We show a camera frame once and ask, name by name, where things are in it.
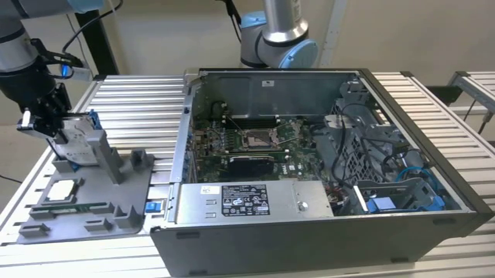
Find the gray metal drive cage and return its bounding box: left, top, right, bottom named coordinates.
left=313, top=97, right=411, bottom=186

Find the silver CPU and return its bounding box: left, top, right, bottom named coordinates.
left=46, top=180, right=81, bottom=202

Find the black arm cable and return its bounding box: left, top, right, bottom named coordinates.
left=221, top=0, right=243, bottom=44

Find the silver power supply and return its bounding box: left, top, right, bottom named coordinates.
left=177, top=181, right=337, bottom=225

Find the gray disk bay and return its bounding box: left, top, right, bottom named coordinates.
left=347, top=177, right=446, bottom=215

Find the green RAM stick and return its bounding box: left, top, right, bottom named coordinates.
left=33, top=202, right=109, bottom=211

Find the CPU socket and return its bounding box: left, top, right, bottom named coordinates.
left=242, top=129, right=281, bottom=148

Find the green motherboard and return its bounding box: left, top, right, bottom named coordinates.
left=191, top=115, right=331, bottom=184

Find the gray parts rack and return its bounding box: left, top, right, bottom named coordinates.
left=15, top=129, right=157, bottom=246

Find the metal socket cover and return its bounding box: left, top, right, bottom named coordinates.
left=270, top=120, right=307, bottom=145

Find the hard disk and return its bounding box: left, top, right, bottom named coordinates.
left=53, top=109, right=103, bottom=172

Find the light blue wire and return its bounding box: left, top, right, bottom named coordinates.
left=397, top=166, right=441, bottom=192

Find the black camera cable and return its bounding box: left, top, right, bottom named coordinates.
left=62, top=0, right=125, bottom=56

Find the black box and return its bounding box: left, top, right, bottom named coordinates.
left=426, top=85, right=463, bottom=107

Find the red wire bundle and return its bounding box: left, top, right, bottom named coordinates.
left=326, top=187, right=346, bottom=204

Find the black upright post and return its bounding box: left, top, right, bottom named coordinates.
left=75, top=10, right=119, bottom=76

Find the thin locking lever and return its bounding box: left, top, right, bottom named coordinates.
left=227, top=115, right=250, bottom=136

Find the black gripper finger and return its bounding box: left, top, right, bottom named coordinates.
left=41, top=83, right=73, bottom=144

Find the open black PC case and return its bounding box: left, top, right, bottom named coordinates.
left=150, top=68, right=495, bottom=277

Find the black wire bundle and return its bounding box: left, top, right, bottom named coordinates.
left=363, top=136, right=422, bottom=175

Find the black RAM slot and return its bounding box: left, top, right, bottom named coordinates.
left=225, top=147, right=285, bottom=154
left=227, top=114, right=281, bottom=121

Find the blue disk carrier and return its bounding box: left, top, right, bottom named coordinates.
left=366, top=197, right=398, bottom=214

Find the black graphics card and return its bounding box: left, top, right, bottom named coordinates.
left=227, top=155, right=277, bottom=178

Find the long black wire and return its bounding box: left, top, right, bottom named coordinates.
left=331, top=103, right=387, bottom=186

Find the slatted metal side table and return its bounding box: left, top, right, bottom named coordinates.
left=449, top=71, right=495, bottom=117

